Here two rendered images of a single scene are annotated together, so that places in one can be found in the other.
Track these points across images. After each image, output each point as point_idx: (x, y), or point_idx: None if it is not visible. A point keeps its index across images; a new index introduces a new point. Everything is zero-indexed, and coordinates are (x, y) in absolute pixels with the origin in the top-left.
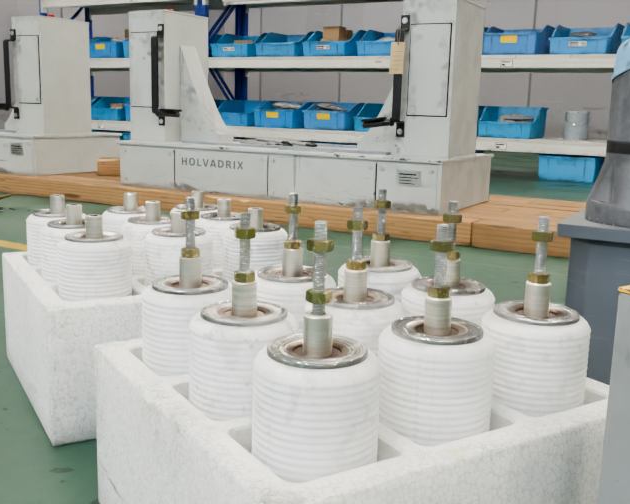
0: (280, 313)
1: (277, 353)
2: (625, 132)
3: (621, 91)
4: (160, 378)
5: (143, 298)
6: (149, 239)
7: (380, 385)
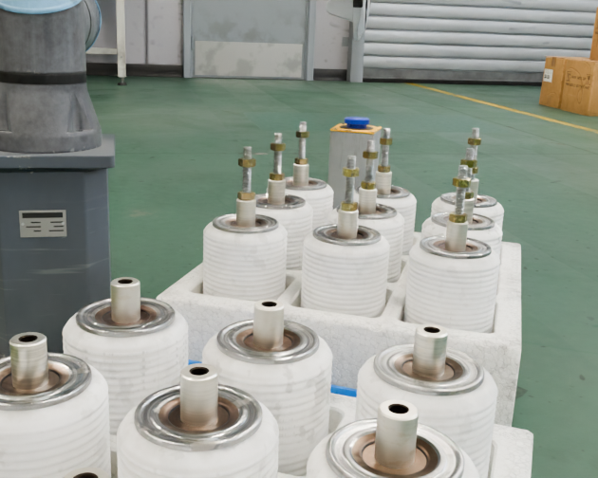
0: (443, 213)
1: (492, 202)
2: (78, 64)
3: (69, 26)
4: (499, 300)
5: (499, 262)
6: (329, 355)
7: (411, 229)
